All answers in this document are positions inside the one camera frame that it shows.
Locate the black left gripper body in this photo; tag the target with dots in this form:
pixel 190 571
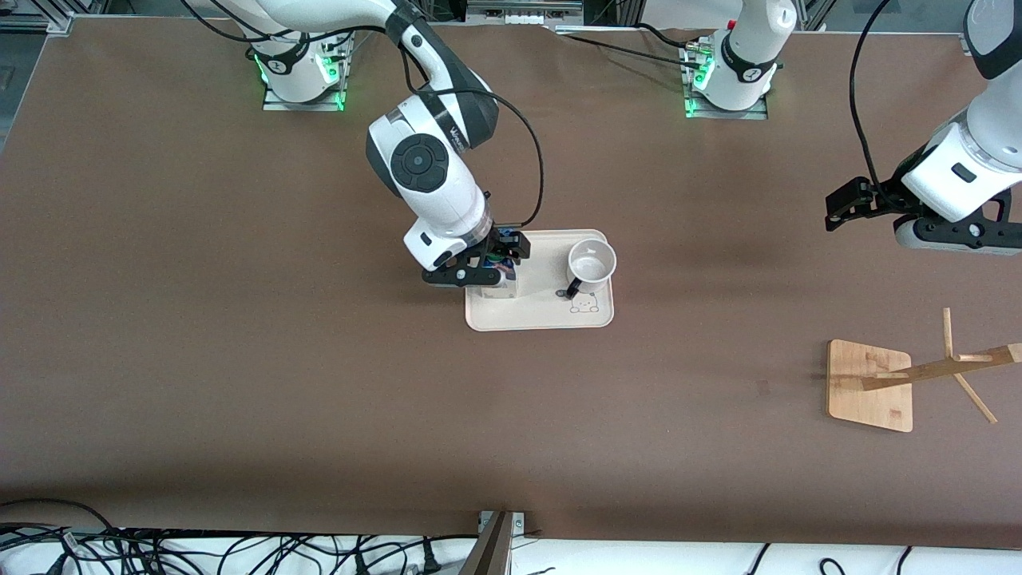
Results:
pixel 881 200

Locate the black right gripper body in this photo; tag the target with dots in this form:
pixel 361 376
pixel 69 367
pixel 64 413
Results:
pixel 502 239

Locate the blue milk carton green cap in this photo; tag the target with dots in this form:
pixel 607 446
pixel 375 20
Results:
pixel 499 291

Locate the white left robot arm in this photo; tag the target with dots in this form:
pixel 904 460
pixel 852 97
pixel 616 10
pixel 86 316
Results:
pixel 958 160

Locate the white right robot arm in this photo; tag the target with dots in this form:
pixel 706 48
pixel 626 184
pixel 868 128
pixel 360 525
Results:
pixel 431 160

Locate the beige rabbit print tray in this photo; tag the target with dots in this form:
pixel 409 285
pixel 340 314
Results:
pixel 543 307

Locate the wooden cup stand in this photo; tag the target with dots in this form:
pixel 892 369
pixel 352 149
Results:
pixel 870 391

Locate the grey power strip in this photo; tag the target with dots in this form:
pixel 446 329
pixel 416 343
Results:
pixel 519 12

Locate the aluminium profile beam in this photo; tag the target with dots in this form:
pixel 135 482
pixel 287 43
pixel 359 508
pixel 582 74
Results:
pixel 491 551

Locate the black plug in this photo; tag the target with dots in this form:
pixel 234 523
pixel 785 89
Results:
pixel 431 559

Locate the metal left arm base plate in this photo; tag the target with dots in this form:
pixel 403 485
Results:
pixel 726 114

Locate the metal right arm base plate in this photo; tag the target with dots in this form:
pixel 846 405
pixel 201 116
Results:
pixel 303 106

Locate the small metal bracket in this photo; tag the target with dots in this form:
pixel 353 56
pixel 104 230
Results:
pixel 518 523

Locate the aluminium frame rail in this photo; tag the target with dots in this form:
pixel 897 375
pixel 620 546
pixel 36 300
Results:
pixel 48 22

